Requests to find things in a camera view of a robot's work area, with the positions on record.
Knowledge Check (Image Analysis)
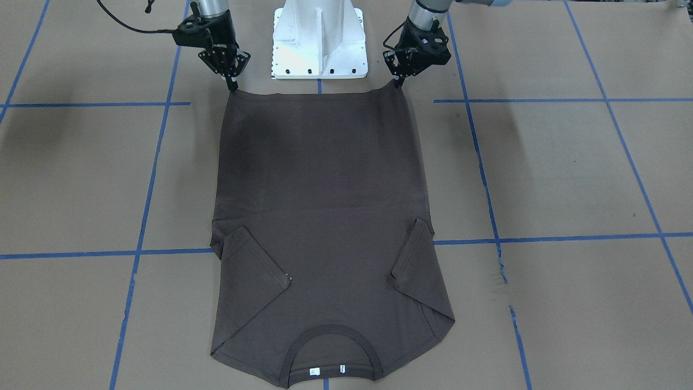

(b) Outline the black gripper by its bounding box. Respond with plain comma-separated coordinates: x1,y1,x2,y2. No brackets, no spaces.
199,14,250,92
383,19,440,88

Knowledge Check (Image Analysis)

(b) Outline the dark brown t-shirt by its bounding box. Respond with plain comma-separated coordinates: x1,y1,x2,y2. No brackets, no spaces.
210,82,455,388

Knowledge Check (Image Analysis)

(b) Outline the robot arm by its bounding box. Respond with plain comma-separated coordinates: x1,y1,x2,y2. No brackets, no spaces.
383,1,454,89
191,1,251,92

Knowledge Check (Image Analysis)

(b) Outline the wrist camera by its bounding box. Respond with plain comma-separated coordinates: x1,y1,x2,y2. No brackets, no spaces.
172,16,212,49
424,29,452,65

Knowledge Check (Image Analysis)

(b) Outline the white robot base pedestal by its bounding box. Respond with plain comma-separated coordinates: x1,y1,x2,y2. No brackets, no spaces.
271,1,369,80

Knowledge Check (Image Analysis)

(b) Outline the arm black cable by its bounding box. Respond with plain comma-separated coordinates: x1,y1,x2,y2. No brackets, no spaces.
97,0,182,34

